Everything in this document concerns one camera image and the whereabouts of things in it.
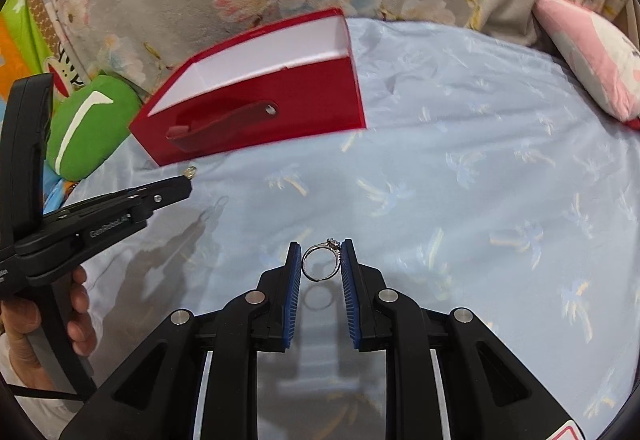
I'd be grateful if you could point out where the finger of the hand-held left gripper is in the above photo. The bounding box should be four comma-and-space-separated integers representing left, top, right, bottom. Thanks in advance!
15, 177, 193, 278

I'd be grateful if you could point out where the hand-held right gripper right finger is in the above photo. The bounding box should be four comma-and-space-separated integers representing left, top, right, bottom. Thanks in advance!
341, 238, 586, 440

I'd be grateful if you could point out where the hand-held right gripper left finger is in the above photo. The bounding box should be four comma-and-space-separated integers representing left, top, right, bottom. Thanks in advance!
59, 240, 302, 440

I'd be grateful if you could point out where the silver ring with stone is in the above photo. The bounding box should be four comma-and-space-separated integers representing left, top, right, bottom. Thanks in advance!
301, 237, 343, 282

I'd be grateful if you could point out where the red box with strap handle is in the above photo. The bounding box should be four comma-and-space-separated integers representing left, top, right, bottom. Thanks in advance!
129, 9, 368, 167

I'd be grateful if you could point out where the person's left forearm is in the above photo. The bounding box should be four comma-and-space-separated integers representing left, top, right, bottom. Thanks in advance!
7, 370, 76, 440

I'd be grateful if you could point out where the person's left hand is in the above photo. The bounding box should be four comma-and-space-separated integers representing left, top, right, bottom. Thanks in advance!
0, 265, 98, 389

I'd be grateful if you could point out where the green plush pillow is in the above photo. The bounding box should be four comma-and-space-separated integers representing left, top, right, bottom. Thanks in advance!
46, 75, 143, 182

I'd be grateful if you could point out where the light blue palm-print bedsheet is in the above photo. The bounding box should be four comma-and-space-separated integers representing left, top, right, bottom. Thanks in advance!
75, 17, 636, 440

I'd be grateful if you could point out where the pink plush pillow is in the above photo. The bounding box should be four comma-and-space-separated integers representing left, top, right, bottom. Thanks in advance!
532, 0, 640, 128

